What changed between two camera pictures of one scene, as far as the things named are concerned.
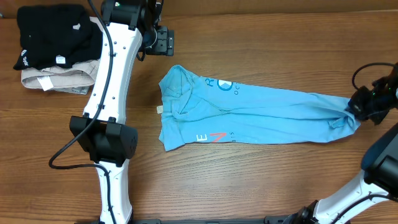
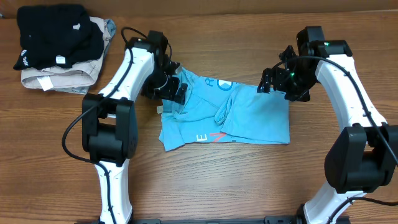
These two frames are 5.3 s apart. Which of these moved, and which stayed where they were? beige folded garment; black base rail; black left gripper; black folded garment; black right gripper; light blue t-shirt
Moved: black right gripper; light blue t-shirt; black left gripper
Stayed: black folded garment; black base rail; beige folded garment
